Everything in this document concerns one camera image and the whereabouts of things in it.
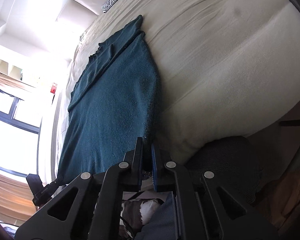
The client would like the black framed window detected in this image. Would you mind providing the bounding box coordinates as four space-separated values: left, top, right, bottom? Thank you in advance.
0 89 41 177

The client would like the red box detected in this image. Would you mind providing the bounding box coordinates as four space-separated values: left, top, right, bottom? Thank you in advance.
50 86 56 94

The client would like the brown curtain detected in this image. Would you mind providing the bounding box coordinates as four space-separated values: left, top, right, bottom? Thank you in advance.
0 174 36 221

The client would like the dark green knit sweater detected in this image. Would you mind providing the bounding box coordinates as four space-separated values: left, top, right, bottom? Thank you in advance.
57 16 161 185

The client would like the beige bed sheet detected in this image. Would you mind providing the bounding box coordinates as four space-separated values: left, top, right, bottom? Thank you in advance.
54 0 300 165

